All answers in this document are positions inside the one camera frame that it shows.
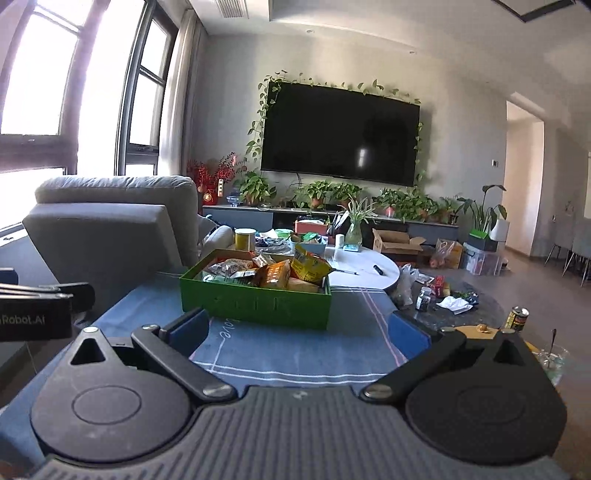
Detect grey armchair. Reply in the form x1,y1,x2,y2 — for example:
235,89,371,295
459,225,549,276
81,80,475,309
22,174,234,296

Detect red flower decoration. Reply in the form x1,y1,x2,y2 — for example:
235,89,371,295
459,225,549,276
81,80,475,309
187,154,247,206

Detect clear storage bin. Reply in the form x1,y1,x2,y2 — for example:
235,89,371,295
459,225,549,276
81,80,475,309
463,244,504,277

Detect glass with spoon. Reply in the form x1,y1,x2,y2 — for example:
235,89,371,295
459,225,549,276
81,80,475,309
536,329,571,387

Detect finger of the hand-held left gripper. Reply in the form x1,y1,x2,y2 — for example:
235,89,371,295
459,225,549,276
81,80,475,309
0,282,96,315

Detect wall television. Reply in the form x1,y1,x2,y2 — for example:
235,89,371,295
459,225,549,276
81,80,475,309
261,80,421,188

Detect large red white snack bag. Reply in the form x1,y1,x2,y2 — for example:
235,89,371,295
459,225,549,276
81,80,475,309
205,258,257,278

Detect orange cracker packet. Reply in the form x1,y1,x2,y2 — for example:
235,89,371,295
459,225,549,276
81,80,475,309
259,259,293,289

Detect grey dining chairs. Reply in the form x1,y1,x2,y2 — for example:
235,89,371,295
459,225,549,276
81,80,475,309
545,225,591,283

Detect blue striped tablecloth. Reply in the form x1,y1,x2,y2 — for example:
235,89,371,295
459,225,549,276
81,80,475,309
0,272,409,467

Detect wooden side table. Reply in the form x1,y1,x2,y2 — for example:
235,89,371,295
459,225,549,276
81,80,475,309
455,324,542,352

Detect glass vase with green plant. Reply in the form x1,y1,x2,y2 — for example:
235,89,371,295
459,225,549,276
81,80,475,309
339,196,377,247

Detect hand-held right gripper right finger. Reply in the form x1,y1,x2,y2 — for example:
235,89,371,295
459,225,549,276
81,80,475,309
360,311,541,401

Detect plastic bag with oranges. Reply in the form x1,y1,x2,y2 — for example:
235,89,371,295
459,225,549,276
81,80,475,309
429,239,464,270

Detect dark television console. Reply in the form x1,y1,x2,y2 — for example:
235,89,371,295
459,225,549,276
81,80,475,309
202,204,461,241

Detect potted green plant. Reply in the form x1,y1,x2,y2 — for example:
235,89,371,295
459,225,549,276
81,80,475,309
416,196,459,225
233,171,278,208
293,180,333,210
372,187,417,221
331,183,363,211

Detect small green black box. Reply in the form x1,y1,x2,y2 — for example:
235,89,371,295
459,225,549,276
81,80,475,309
467,229,500,253

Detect red container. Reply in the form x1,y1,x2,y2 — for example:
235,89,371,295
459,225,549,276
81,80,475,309
294,219,330,236

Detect large leaf plant white pot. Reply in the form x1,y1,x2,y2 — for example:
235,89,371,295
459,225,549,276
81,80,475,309
455,185,511,244

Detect orange brown snack packet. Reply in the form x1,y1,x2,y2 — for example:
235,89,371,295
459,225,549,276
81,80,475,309
286,276,321,295

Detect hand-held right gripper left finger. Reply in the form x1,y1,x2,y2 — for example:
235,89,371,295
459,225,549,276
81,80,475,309
55,308,236,403

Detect black yellow drink can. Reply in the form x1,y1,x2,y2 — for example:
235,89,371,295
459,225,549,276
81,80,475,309
504,306,531,333

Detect dark oval coffee table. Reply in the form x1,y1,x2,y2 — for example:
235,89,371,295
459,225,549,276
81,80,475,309
392,270,507,331

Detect beige curtain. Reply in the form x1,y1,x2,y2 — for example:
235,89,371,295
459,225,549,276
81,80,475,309
159,9,209,179

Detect red yellow noodle snack bag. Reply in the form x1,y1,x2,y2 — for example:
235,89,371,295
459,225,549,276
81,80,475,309
291,244,334,283

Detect yellow cup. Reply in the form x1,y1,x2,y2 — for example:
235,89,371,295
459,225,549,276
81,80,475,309
235,227,257,253

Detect white plastic bag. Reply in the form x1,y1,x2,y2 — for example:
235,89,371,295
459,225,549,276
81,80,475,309
390,263,421,308

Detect dark framed window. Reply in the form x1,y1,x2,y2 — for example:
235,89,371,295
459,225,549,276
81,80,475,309
0,0,179,180

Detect crumpled white paper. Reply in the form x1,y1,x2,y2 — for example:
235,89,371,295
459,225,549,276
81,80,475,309
436,296,474,316

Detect open cardboard box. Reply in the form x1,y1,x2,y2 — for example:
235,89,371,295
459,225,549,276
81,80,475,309
372,227,428,265

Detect green cardboard box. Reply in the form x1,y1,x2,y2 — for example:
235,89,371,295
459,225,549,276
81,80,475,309
179,248,333,330

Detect round white table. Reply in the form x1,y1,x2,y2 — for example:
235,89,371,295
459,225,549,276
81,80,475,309
256,240,402,292

